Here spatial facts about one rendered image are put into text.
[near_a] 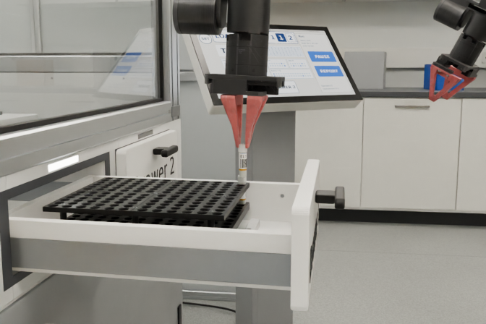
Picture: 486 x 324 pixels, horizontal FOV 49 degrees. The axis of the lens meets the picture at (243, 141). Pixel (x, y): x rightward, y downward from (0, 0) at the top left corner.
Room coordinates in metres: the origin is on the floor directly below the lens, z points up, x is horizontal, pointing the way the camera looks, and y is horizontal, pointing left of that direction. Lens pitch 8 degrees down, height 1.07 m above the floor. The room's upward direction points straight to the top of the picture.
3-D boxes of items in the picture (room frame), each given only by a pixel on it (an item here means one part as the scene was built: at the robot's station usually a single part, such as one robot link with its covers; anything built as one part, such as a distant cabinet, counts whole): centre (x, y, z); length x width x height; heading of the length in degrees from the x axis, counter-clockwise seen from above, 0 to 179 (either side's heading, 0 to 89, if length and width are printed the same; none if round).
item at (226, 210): (0.68, 0.01, 0.90); 0.18 x 0.02 x 0.01; 170
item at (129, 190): (0.69, 0.12, 0.87); 0.22 x 0.18 x 0.06; 80
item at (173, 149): (1.02, 0.15, 0.91); 0.07 x 0.04 x 0.01; 170
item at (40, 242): (0.70, 0.12, 0.86); 0.40 x 0.26 x 0.06; 80
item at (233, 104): (0.74, -0.01, 1.00); 0.07 x 0.07 x 0.09; 81
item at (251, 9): (0.74, 0.00, 1.13); 0.07 x 0.06 x 0.07; 78
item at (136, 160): (1.03, 0.18, 0.87); 0.29 x 0.02 x 0.11; 170
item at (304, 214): (0.66, -0.08, 0.87); 0.29 x 0.02 x 0.11; 170
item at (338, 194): (0.65, -0.11, 0.91); 0.07 x 0.04 x 0.01; 170
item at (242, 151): (0.74, 0.00, 0.94); 0.01 x 0.01 x 0.05
